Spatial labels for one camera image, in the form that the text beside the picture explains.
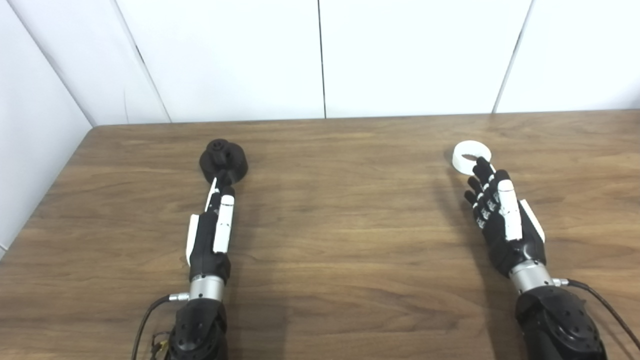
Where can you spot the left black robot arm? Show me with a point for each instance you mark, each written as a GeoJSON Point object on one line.
{"type": "Point", "coordinates": [200, 325]}

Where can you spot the round black part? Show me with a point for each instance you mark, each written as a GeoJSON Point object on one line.
{"type": "Point", "coordinates": [225, 160]}

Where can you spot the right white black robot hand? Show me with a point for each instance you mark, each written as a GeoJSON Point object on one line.
{"type": "Point", "coordinates": [510, 235]}

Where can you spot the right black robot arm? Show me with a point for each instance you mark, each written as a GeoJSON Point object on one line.
{"type": "Point", "coordinates": [560, 320]}

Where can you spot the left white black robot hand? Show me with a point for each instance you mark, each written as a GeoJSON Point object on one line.
{"type": "Point", "coordinates": [207, 245]}

